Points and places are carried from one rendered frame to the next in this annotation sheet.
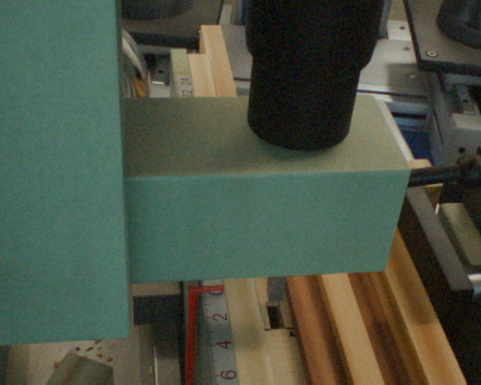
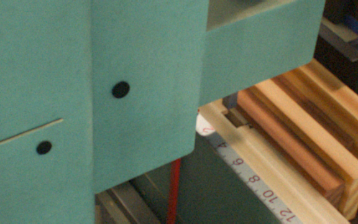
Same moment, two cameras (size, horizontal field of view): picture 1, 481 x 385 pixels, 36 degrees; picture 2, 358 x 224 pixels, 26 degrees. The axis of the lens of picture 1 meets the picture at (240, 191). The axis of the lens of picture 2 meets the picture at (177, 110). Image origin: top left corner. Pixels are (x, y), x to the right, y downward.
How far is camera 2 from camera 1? 26 cm
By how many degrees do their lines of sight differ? 20
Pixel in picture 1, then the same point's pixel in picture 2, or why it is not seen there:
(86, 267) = (178, 108)
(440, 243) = (328, 34)
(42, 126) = (168, 20)
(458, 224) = not seen: hidden behind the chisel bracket
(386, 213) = (314, 21)
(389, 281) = (302, 70)
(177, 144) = not seen: hidden behind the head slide
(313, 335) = (268, 122)
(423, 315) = (334, 84)
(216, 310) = (202, 126)
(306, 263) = (270, 70)
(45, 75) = not seen: outside the picture
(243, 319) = (219, 126)
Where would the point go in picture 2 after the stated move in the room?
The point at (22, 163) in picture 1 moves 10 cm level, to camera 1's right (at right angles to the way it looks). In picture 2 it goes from (154, 48) to (307, 15)
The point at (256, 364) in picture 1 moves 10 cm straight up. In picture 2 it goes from (247, 150) to (265, 48)
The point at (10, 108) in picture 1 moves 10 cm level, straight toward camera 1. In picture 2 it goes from (153, 14) to (293, 109)
